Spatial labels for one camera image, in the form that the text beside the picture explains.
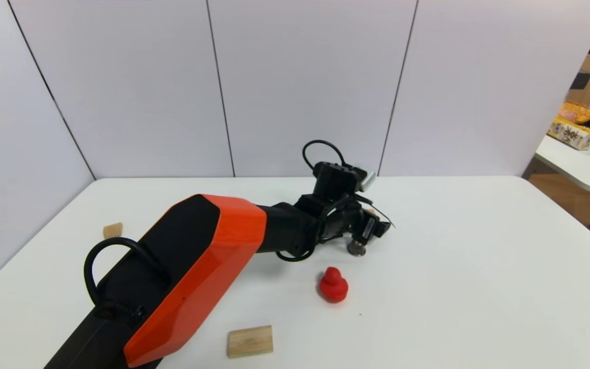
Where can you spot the orange woven basket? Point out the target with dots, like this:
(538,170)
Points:
(575,110)

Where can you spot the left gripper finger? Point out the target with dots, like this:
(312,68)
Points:
(359,238)
(383,229)

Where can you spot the small dark metal bell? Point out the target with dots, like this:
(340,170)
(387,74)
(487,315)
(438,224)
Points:
(356,249)

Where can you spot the rounded ribbed wooden block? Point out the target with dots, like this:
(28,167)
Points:
(112,230)

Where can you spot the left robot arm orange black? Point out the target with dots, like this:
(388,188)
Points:
(208,271)

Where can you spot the red rubber duck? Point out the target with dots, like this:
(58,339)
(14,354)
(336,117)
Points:
(333,288)

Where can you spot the large rectangular wooden block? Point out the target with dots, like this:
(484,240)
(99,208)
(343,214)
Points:
(250,341)

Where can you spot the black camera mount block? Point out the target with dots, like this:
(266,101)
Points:
(336,179)

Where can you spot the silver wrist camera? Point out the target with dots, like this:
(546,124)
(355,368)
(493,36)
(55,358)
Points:
(367,181)

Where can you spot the printed cardboard box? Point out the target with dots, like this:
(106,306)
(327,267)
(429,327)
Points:
(571,133)

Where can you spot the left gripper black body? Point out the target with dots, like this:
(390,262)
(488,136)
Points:
(370,228)

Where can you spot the white side table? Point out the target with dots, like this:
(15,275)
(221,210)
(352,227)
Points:
(582,166)

